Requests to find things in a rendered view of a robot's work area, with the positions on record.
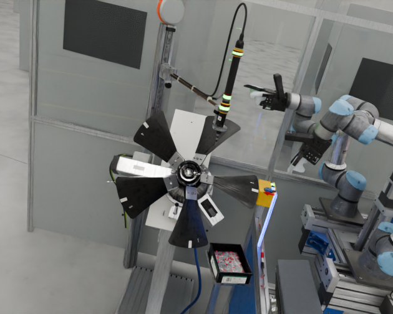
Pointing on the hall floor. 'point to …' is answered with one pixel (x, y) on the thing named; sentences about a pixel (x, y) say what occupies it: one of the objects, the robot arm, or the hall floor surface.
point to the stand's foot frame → (133, 286)
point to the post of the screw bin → (212, 299)
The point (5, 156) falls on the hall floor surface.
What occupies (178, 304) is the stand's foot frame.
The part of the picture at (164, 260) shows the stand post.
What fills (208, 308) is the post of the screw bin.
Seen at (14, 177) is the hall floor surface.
